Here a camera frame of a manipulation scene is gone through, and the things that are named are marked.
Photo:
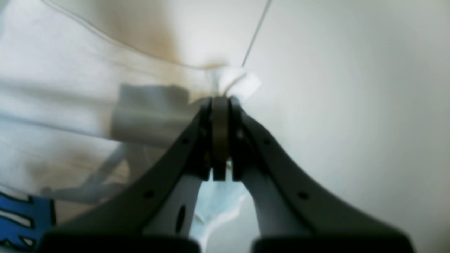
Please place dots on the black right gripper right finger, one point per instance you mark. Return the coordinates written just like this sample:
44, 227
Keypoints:
296, 214

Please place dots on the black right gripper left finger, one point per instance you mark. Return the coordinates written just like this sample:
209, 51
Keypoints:
154, 214

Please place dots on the white printed T-shirt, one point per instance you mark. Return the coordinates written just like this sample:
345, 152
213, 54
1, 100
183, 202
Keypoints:
84, 114

